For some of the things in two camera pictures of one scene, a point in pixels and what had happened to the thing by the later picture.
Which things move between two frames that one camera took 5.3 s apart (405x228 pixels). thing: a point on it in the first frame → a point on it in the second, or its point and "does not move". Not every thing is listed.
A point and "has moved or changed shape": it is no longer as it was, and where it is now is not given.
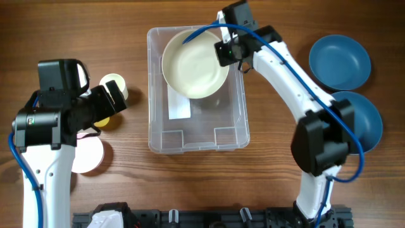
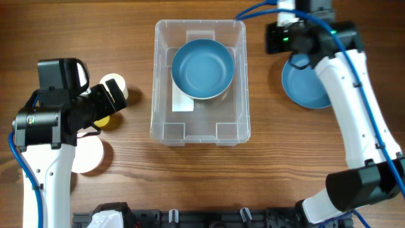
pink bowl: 88,154 does not move
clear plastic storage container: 195,105 has moved or changed shape
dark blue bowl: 339,62 has moved or changed shape
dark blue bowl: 368,123 has moved or changed shape
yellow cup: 102,122 does not move
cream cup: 119,82 does not move
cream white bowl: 193,69 → 201,98
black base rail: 276,217 does not move
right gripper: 223,52 → 272,38
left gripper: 103,99 does not move
